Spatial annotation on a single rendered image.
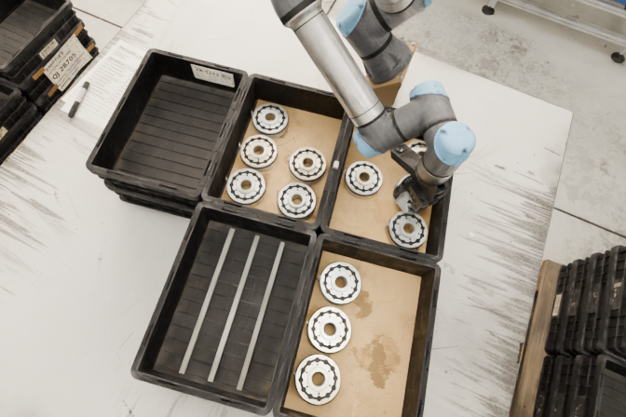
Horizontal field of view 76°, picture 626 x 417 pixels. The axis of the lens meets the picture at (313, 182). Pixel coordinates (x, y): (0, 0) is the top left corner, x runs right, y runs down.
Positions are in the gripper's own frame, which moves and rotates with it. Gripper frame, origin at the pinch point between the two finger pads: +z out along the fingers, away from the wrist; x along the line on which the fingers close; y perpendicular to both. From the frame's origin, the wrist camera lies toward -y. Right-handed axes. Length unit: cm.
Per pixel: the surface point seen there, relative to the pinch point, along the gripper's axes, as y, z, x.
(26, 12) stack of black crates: -147, 36, -93
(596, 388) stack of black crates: 73, 37, 41
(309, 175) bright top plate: -15.2, -0.8, -21.4
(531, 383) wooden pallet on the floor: 72, 71, 39
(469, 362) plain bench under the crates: 45.3, 15.0, -0.9
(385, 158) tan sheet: -12.7, 2.0, 1.5
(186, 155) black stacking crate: -35, 2, -50
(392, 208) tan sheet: 1.7, 2.0, -4.0
